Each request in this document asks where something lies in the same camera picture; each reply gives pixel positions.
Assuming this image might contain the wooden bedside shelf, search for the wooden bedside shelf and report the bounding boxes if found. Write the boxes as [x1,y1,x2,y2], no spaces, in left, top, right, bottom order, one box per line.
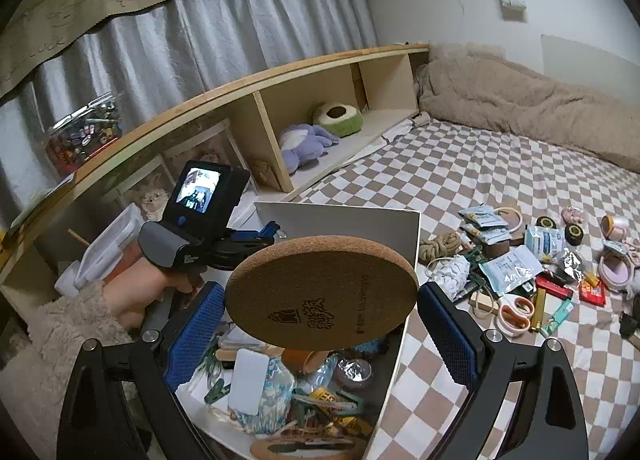
[0,43,431,301]

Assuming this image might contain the gold bar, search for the gold bar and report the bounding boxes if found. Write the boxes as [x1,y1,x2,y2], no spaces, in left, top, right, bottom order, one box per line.
[531,287,547,336]

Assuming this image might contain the brown cup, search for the brown cup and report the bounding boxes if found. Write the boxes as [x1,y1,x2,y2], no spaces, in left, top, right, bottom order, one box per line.
[281,349,331,377]

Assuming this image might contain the grey headboard panel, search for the grey headboard panel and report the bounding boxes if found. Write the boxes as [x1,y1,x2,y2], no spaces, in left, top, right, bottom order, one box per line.
[541,33,640,91]

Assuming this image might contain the pink scissors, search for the pink scissors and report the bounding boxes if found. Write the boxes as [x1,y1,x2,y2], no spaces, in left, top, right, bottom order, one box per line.
[492,293,535,338]

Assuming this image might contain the silver foil wrapper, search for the silver foil wrapper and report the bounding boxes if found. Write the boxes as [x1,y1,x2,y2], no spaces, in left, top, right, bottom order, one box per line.
[556,246,586,282]

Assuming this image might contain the flat wooden board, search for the flat wooden board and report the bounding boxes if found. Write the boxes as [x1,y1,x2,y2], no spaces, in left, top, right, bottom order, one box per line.
[470,290,501,318]

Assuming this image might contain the wooden hoop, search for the wooden hoop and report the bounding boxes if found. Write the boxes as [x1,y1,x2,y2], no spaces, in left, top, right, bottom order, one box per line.
[495,204,525,232]

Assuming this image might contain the green avocado plush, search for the green avocado plush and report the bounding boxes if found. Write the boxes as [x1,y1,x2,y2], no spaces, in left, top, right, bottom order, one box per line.
[312,101,365,137]

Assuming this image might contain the grey curtain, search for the grey curtain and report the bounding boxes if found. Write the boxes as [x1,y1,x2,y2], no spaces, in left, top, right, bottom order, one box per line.
[0,0,378,201]

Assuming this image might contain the large blue white foil pouch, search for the large blue white foil pouch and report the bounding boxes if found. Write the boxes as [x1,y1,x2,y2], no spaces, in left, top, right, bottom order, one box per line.
[479,245,543,297]

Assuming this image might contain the blue printed mask packet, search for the blue printed mask packet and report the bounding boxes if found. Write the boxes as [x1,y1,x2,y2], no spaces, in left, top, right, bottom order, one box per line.
[524,225,568,261]

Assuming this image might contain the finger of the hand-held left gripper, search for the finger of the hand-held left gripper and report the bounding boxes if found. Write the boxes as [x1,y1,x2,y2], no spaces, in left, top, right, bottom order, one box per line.
[212,240,273,271]
[245,221,282,243]

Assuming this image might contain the silver foil cup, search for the silver foil cup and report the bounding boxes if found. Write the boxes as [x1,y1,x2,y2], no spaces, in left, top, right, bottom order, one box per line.
[335,357,373,389]

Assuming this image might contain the clear jar of colourful bits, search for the clear jar of colourful bits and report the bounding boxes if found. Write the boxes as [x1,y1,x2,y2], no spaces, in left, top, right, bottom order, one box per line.
[44,93,123,176]

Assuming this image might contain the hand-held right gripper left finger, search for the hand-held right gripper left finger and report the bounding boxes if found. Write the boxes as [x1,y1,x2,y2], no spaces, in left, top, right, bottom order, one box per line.
[57,281,226,460]

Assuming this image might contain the round cork coaster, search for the round cork coaster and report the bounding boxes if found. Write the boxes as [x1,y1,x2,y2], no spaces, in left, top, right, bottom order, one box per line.
[225,236,420,351]

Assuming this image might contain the blue printed pouch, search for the blue printed pouch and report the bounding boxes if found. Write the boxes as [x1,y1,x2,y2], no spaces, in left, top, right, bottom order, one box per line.
[235,357,296,433]

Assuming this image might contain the beige quilt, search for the beige quilt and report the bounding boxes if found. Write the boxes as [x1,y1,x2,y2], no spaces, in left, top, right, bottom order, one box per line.
[417,43,640,168]

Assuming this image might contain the person's left hand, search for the person's left hand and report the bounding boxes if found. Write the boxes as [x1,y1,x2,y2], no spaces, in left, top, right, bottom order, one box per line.
[102,260,206,330]

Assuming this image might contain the white phone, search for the white phone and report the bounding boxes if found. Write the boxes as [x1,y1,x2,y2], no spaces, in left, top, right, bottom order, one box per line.
[229,348,266,415]

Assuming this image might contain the red packet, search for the red packet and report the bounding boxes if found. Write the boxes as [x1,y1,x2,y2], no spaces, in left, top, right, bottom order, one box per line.
[579,277,607,305]

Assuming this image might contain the person's left forearm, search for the person's left forearm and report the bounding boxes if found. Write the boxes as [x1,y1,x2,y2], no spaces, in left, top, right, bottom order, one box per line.
[0,283,135,441]

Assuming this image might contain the brown cork pad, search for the brown cork pad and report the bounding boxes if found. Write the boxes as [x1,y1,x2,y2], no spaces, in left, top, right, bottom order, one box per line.
[249,432,361,460]

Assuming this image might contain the green plastic clip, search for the green plastic clip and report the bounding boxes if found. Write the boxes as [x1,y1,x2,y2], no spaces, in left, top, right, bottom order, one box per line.
[202,380,231,406]

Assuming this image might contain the small blue sachet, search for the small blue sachet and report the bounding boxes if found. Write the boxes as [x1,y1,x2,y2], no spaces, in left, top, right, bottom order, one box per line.
[462,223,511,245]
[459,205,503,222]

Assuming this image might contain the purple plush toy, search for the purple plush toy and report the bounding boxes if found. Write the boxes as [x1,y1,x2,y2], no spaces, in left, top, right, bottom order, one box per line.
[277,124,341,173]

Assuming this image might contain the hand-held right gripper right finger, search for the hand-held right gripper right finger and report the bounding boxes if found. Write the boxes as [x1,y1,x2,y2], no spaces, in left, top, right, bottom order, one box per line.
[417,283,588,460]

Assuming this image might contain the checkered bed sheet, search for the checkered bed sheet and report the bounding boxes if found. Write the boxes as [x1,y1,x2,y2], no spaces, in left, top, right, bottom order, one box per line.
[295,120,640,460]

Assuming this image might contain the white storage box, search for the white storage box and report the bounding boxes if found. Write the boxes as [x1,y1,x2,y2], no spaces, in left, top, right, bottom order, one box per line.
[175,201,422,460]

